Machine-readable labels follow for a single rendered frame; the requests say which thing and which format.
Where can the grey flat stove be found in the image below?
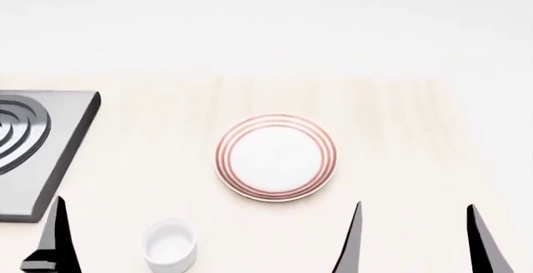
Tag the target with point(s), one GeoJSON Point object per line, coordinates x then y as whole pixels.
{"type": "Point", "coordinates": [68, 129]}

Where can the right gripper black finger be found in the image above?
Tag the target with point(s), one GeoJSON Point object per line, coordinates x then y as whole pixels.
{"type": "Point", "coordinates": [485, 251]}
{"type": "Point", "coordinates": [352, 248]}

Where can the small white ramekin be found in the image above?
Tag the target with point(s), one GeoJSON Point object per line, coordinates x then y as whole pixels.
{"type": "Point", "coordinates": [168, 248]}

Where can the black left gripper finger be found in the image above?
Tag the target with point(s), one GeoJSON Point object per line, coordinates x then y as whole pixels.
{"type": "Point", "coordinates": [61, 232]}

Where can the dark spiral stove burner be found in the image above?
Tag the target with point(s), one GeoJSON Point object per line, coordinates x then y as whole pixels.
{"type": "Point", "coordinates": [35, 129]}

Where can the white plate with red rings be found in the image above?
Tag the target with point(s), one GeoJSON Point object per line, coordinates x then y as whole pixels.
{"type": "Point", "coordinates": [275, 157]}

